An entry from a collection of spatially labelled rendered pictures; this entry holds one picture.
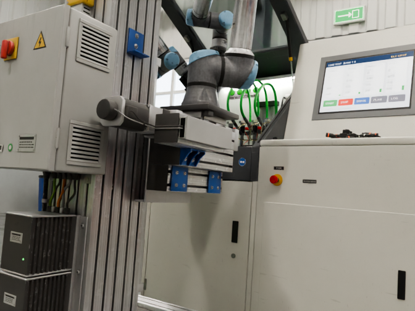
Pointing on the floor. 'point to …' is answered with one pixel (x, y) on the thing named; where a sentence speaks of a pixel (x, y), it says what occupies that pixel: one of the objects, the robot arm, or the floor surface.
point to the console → (336, 203)
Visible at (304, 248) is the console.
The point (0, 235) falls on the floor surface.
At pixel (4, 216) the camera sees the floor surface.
